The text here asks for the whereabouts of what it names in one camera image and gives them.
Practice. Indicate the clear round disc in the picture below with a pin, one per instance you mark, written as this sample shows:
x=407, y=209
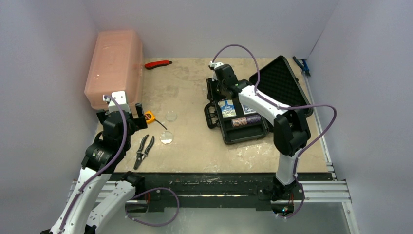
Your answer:
x=166, y=137

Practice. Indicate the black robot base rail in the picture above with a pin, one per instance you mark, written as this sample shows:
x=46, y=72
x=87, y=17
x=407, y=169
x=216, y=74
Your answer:
x=236, y=190

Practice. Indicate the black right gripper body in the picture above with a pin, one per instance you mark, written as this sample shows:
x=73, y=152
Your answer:
x=220, y=86

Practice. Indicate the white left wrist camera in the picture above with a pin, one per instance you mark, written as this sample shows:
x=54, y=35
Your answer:
x=116, y=101

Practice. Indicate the black handled pliers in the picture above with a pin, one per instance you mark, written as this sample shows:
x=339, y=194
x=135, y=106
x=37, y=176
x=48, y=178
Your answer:
x=143, y=150

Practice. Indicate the clear dealer button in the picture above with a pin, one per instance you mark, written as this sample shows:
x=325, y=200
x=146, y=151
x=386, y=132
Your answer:
x=170, y=116

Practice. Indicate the blue yellow card deck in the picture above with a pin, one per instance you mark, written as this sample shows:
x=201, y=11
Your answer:
x=227, y=108

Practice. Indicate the orange purple chip row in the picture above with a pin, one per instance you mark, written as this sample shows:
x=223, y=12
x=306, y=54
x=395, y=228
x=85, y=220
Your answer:
x=247, y=120

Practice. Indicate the blue playing card deck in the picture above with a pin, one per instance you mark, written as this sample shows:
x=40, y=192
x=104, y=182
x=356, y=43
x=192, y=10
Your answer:
x=247, y=110

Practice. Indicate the black poker set case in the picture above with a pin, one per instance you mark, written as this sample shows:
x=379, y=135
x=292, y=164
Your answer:
x=277, y=80

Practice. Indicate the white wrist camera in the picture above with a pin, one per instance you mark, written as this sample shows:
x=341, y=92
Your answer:
x=212, y=66
x=116, y=101

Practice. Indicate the pink plastic storage box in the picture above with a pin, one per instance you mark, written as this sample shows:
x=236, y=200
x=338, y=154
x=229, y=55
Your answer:
x=117, y=65

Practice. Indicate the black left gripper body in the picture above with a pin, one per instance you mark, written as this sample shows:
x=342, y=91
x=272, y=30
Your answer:
x=133, y=128

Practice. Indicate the yellow tape measure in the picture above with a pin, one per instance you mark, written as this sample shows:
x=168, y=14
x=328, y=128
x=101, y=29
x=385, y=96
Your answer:
x=150, y=118

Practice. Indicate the red utility knife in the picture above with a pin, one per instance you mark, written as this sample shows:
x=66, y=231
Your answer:
x=156, y=64

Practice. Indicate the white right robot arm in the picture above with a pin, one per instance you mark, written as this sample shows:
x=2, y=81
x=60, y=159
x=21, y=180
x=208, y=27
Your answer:
x=291, y=131

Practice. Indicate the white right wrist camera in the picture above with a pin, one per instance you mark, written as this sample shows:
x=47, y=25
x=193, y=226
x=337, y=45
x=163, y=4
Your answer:
x=212, y=66

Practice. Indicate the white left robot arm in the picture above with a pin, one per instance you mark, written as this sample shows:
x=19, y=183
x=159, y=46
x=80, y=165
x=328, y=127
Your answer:
x=81, y=215

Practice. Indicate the blue handled pliers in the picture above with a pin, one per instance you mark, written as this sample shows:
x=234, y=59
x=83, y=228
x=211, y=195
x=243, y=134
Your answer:
x=303, y=65

